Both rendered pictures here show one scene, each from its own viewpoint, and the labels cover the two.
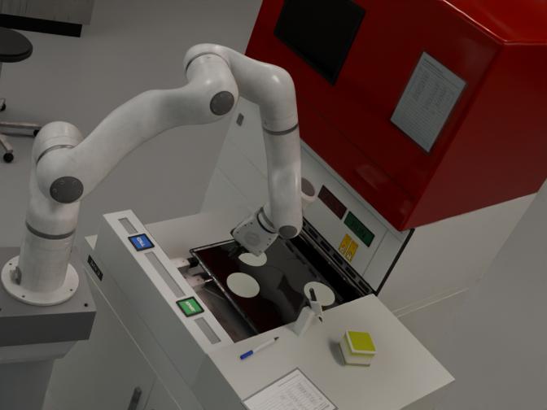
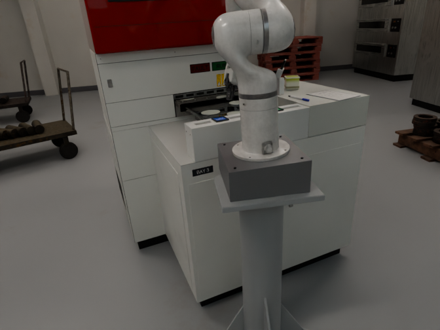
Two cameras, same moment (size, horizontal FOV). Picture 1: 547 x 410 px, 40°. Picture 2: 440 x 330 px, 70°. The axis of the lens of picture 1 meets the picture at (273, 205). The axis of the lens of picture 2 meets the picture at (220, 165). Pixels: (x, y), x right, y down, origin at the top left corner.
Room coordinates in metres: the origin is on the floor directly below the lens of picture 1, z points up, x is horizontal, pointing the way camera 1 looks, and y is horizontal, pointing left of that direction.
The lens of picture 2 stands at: (0.99, 1.39, 1.31)
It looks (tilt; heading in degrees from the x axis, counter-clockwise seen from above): 24 degrees down; 300
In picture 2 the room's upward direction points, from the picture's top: 4 degrees counter-clockwise
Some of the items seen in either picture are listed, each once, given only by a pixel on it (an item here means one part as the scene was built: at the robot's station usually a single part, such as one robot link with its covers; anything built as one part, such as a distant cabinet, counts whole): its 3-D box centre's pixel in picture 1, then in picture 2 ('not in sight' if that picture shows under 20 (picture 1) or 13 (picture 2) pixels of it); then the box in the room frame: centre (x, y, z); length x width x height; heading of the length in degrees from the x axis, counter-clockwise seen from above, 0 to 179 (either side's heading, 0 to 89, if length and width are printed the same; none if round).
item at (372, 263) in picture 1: (300, 196); (179, 84); (2.05, -0.07, 1.02); 0.81 x 0.03 x 0.40; 51
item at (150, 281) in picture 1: (159, 293); (249, 130); (1.51, 0.20, 0.89); 0.55 x 0.09 x 0.14; 51
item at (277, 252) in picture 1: (272, 277); (228, 109); (1.75, -0.08, 0.90); 0.34 x 0.34 x 0.01; 51
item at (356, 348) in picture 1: (356, 349); (291, 82); (1.49, -0.35, 1.00); 0.07 x 0.07 x 0.07; 25
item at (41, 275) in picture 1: (45, 252); (259, 123); (1.35, 0.48, 1.02); 0.19 x 0.19 x 0.18
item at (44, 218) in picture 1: (57, 176); (245, 55); (1.39, 0.50, 1.23); 0.19 x 0.12 x 0.24; 30
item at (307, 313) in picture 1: (311, 313); (279, 80); (1.51, -0.20, 1.03); 0.06 x 0.04 x 0.13; 141
